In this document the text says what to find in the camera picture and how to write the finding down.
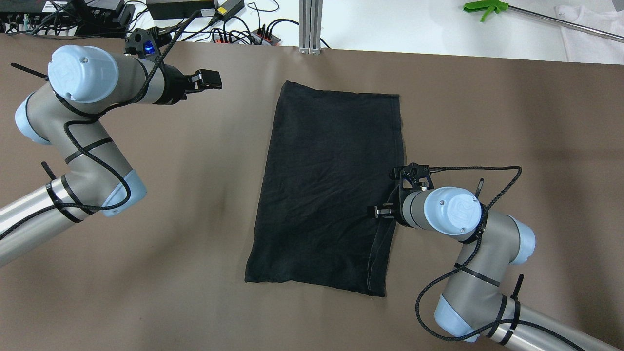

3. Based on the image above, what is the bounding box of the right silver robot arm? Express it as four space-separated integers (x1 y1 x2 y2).
367 187 615 351

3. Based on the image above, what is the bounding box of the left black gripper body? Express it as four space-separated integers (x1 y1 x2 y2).
161 65 195 106

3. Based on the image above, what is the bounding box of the white cloth on side table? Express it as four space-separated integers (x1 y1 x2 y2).
556 5 624 64

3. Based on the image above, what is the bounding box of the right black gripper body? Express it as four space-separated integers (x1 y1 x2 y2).
390 188 412 227

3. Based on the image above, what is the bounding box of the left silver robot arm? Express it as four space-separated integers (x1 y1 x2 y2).
1 45 222 265

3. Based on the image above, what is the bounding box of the black power adapter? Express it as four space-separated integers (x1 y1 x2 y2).
145 0 245 20

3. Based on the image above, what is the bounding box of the aluminium frame post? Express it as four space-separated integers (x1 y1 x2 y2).
298 0 323 55

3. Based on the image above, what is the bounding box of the black t-shirt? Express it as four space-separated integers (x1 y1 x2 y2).
244 81 405 297

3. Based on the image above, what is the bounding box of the orange power strip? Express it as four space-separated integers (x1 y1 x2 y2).
210 28 282 46

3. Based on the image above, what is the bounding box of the green handled reacher tool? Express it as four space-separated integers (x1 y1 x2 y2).
462 0 624 43

